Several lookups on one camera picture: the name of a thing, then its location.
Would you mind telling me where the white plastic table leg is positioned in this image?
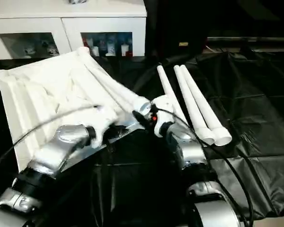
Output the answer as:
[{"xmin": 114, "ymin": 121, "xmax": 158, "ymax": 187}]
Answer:
[
  {"xmin": 78, "ymin": 47, "xmax": 153, "ymax": 115},
  {"xmin": 173, "ymin": 65, "xmax": 217, "ymax": 146},
  {"xmin": 157, "ymin": 65, "xmax": 191, "ymax": 127},
  {"xmin": 179, "ymin": 64, "xmax": 233, "ymax": 147}
]

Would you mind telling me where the white plastic table top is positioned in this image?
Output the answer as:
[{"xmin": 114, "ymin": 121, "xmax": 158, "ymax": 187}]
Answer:
[{"xmin": 0, "ymin": 47, "xmax": 155, "ymax": 174}]

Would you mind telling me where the black plastic mat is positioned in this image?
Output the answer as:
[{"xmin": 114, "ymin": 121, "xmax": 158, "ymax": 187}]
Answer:
[{"xmin": 0, "ymin": 50, "xmax": 284, "ymax": 227}]

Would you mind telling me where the white sideboard cabinet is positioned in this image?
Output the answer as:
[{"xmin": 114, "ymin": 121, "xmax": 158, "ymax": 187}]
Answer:
[{"xmin": 0, "ymin": 0, "xmax": 148, "ymax": 61}]

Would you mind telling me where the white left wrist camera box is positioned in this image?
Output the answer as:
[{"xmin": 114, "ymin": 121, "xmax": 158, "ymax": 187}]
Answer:
[{"xmin": 82, "ymin": 104, "xmax": 120, "ymax": 148}]

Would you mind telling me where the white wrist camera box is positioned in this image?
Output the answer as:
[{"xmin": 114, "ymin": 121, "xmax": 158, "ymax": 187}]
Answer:
[
  {"xmin": 150, "ymin": 94, "xmax": 181, "ymax": 139},
  {"xmin": 82, "ymin": 104, "xmax": 120, "ymax": 148}
]

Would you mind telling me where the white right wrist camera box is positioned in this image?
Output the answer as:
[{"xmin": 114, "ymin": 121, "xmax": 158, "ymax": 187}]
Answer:
[{"xmin": 150, "ymin": 94, "xmax": 181, "ymax": 139}]

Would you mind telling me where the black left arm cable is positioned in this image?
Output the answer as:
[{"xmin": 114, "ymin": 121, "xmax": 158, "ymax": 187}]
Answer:
[{"xmin": 0, "ymin": 104, "xmax": 104, "ymax": 190}]

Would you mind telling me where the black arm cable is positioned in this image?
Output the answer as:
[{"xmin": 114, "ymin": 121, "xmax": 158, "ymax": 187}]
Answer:
[
  {"xmin": 0, "ymin": 104, "xmax": 104, "ymax": 190},
  {"xmin": 155, "ymin": 107, "xmax": 254, "ymax": 224}
]

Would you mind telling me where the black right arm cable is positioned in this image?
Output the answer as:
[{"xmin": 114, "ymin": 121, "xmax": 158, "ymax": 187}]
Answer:
[{"xmin": 155, "ymin": 107, "xmax": 254, "ymax": 224}]

